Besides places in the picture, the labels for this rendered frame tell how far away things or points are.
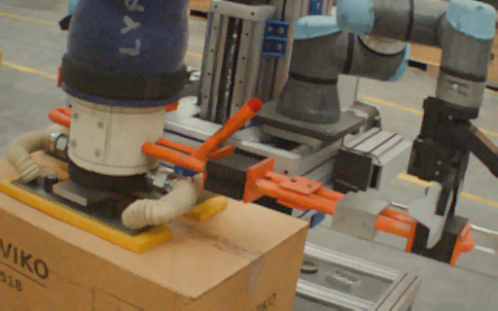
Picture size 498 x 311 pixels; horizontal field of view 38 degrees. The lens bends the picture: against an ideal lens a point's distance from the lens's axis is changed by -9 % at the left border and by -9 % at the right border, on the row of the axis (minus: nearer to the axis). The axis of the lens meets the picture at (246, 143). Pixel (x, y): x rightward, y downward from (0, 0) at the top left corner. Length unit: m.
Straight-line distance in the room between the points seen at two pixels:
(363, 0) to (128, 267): 0.53
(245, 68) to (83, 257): 0.84
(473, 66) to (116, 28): 0.56
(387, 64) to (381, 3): 0.63
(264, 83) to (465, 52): 1.02
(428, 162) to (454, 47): 0.18
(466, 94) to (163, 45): 0.50
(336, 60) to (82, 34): 0.68
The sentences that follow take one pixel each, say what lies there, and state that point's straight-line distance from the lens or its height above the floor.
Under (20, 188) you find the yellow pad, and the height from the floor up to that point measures 0.97.
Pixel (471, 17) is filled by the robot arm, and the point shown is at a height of 1.41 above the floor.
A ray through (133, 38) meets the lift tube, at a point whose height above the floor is 1.27.
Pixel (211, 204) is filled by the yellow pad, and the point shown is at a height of 0.96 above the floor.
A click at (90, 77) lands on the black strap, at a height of 1.20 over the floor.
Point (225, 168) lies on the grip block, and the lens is 1.23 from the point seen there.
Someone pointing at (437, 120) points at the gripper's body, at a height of 1.25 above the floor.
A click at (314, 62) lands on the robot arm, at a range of 1.75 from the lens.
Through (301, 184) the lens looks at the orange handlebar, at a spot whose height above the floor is 1.09.
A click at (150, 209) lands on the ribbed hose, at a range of 1.25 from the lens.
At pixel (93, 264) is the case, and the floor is 0.93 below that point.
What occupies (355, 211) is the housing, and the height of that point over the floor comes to 1.08.
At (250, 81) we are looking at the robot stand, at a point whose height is 1.06.
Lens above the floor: 1.50
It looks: 17 degrees down
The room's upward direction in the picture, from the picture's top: 8 degrees clockwise
